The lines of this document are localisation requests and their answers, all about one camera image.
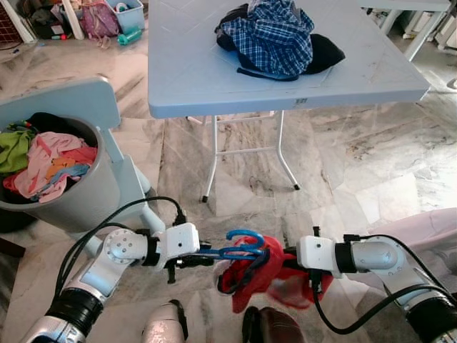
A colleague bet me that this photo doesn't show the blue plastic hanger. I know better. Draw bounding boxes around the blue plastic hanger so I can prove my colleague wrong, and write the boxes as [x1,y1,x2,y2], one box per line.
[189,229,271,262]

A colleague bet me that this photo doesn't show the red garment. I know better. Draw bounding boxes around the red garment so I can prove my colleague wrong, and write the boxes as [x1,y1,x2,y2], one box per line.
[218,236,335,314]

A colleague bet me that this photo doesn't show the silver left robot leg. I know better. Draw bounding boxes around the silver left robot leg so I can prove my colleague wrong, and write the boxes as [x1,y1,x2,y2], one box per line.
[141,300,188,343]

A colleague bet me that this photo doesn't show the silver robot leg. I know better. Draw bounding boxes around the silver robot leg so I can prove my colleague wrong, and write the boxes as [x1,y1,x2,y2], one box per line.
[141,300,188,343]
[241,306,304,343]

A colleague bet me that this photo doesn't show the silver right robot leg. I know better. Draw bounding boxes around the silver right robot leg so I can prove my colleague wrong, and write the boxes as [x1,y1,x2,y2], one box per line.
[241,306,304,343]

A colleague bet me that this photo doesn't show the grey laundry basket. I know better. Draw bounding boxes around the grey laundry basket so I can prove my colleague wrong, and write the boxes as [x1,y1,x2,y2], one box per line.
[0,77,166,237]

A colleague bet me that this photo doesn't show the pale pink sheet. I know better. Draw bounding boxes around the pale pink sheet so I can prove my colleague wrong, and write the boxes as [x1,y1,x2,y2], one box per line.
[357,207,457,287]

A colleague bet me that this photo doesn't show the light blue folding table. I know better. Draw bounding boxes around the light blue folding table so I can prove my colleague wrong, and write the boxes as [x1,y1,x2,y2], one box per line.
[148,0,431,203]

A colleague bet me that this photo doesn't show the black garment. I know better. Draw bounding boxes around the black garment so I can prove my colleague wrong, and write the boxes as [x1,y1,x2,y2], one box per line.
[25,112,90,140]
[214,4,346,81]

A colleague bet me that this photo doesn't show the green garment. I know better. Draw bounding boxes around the green garment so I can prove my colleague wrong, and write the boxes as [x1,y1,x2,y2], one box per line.
[0,127,36,176]

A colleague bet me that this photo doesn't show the blue plaid shirt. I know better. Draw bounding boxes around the blue plaid shirt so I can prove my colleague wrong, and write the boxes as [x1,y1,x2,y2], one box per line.
[216,0,315,78]

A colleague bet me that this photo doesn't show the teal bottle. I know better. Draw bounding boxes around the teal bottle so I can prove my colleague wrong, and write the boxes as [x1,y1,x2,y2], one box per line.
[118,30,144,46]

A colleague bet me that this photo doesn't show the light blue bucket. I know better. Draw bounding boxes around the light blue bucket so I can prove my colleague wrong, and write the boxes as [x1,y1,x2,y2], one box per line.
[111,0,146,35]

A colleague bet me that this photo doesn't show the pink backpack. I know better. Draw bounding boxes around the pink backpack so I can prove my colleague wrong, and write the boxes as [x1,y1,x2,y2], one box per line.
[80,0,121,40]

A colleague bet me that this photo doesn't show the white table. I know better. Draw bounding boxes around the white table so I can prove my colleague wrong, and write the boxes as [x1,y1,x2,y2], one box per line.
[361,0,457,61]

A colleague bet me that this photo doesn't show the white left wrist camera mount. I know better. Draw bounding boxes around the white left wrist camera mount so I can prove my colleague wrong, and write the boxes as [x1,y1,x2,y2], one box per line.
[157,223,201,262]

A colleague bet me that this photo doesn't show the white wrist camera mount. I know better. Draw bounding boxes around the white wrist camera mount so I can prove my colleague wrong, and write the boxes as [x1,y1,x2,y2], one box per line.
[157,223,201,262]
[296,234,340,276]

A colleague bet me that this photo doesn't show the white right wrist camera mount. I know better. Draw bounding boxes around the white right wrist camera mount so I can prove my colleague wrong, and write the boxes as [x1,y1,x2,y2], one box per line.
[296,234,340,276]

